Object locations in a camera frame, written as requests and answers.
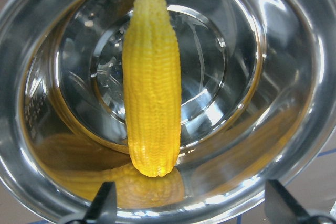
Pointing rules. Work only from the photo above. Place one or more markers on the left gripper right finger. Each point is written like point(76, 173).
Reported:
point(281, 207)

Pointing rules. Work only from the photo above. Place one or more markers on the pale green cooking pot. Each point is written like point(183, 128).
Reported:
point(258, 102)

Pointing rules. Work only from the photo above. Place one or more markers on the yellow corn cob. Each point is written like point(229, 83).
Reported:
point(152, 89)

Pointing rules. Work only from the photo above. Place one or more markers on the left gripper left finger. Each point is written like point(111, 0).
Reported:
point(103, 208)

